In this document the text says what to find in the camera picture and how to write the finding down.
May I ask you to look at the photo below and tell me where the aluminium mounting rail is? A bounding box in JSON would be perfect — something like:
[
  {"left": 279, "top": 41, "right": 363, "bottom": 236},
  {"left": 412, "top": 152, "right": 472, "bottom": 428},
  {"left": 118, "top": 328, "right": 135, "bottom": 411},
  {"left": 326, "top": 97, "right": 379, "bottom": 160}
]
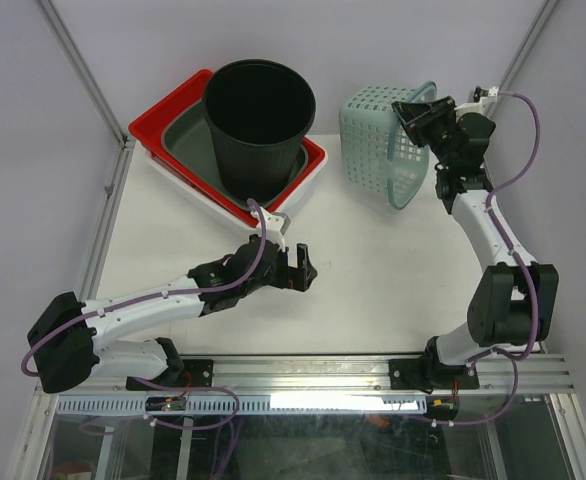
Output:
[{"left": 35, "top": 352, "right": 572, "bottom": 399}]

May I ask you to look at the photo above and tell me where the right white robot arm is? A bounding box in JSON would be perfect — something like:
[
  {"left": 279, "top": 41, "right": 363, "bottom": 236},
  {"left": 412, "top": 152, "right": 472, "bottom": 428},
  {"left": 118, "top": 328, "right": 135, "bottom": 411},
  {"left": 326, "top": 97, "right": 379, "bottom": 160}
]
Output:
[{"left": 389, "top": 90, "right": 559, "bottom": 393}]

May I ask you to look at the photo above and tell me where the white plastic bin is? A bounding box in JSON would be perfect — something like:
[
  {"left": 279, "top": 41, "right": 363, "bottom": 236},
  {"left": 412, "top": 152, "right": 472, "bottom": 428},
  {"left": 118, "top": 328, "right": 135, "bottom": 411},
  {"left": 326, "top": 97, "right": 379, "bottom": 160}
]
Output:
[{"left": 146, "top": 140, "right": 327, "bottom": 236}]

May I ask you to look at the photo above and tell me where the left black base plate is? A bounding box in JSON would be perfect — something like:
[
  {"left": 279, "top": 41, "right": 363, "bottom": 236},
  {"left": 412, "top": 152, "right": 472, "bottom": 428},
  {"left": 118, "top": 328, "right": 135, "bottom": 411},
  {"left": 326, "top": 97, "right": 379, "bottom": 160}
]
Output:
[{"left": 125, "top": 358, "right": 214, "bottom": 391}]

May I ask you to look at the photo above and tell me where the aluminium frame post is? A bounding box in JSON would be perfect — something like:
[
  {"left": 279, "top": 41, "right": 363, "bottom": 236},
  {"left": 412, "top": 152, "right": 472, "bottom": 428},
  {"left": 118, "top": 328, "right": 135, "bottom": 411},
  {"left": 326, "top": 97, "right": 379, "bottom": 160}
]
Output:
[
  {"left": 492, "top": 0, "right": 562, "bottom": 94},
  {"left": 35, "top": 0, "right": 129, "bottom": 146}
]

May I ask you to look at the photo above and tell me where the teal perforated plastic basket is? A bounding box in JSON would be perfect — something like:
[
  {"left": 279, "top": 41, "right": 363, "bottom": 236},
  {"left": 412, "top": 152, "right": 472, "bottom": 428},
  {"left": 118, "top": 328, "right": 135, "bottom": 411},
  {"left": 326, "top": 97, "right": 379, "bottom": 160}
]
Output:
[{"left": 339, "top": 81, "right": 437, "bottom": 210}]

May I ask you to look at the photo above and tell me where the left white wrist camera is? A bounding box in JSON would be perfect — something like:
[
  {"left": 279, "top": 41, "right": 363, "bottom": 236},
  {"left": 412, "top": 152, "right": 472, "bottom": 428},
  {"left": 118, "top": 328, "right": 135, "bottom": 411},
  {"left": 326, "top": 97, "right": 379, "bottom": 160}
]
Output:
[{"left": 251, "top": 206, "right": 290, "bottom": 251}]

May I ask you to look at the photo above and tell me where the large black plastic bucket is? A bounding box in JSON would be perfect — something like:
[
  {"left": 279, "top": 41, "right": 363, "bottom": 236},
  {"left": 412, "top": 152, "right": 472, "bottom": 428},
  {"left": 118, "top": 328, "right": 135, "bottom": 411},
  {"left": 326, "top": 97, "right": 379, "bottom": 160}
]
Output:
[{"left": 202, "top": 59, "right": 316, "bottom": 202}]

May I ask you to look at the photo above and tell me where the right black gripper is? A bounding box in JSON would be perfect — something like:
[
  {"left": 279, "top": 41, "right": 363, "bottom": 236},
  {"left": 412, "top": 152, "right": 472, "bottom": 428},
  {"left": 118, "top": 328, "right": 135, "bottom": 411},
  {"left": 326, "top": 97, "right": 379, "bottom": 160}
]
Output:
[{"left": 393, "top": 95, "right": 460, "bottom": 169}]

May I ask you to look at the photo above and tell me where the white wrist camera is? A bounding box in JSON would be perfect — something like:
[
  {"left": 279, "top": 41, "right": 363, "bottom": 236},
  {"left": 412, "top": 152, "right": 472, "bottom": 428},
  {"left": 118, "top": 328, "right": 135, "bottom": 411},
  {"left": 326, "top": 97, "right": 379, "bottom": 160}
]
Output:
[
  {"left": 455, "top": 86, "right": 500, "bottom": 116},
  {"left": 251, "top": 206, "right": 290, "bottom": 251}
]

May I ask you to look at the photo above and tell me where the white slotted cable duct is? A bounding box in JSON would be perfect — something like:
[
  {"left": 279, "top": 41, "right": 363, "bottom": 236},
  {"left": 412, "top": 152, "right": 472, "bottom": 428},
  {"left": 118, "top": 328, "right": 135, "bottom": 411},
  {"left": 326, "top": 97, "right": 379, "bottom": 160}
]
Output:
[{"left": 57, "top": 392, "right": 427, "bottom": 416}]

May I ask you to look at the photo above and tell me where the grey plastic tray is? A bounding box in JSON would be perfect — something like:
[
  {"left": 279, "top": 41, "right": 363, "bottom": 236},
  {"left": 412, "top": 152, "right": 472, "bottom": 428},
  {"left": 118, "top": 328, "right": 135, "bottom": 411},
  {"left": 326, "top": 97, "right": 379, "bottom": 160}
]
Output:
[{"left": 161, "top": 99, "right": 309, "bottom": 211}]

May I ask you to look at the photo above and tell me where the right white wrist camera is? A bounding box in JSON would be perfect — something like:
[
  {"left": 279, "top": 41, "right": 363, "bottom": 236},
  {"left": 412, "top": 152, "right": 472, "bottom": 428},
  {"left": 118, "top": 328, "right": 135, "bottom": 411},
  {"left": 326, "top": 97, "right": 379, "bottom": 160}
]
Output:
[{"left": 455, "top": 86, "right": 500, "bottom": 116}]

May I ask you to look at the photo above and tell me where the left aluminium frame post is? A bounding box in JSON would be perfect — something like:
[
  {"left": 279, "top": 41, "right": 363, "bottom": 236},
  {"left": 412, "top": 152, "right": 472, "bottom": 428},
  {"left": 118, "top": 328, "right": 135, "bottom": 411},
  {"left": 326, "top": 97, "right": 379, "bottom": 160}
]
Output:
[{"left": 35, "top": 0, "right": 129, "bottom": 146}]

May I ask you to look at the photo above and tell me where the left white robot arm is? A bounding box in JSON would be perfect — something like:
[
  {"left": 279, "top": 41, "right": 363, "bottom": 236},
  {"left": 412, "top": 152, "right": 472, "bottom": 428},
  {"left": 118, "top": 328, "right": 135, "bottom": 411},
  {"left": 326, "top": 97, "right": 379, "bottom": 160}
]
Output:
[{"left": 21, "top": 235, "right": 317, "bottom": 393}]

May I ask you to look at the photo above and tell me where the right aluminium frame post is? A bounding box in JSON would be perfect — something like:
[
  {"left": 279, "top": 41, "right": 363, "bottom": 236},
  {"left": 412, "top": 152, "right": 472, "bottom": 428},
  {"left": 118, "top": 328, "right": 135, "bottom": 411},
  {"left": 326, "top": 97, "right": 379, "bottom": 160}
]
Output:
[{"left": 492, "top": 0, "right": 562, "bottom": 94}]

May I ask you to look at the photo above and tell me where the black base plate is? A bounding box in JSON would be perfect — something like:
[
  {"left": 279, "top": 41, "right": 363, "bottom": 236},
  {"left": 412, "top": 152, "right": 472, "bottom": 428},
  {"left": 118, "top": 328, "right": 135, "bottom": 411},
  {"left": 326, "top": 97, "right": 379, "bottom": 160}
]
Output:
[
  {"left": 125, "top": 358, "right": 214, "bottom": 391},
  {"left": 388, "top": 358, "right": 480, "bottom": 393}
]

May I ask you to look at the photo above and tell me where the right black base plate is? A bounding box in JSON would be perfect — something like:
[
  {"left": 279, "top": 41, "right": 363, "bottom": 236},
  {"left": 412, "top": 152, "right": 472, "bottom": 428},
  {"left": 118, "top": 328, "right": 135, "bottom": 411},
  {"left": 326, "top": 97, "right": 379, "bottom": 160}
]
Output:
[{"left": 388, "top": 358, "right": 480, "bottom": 393}]

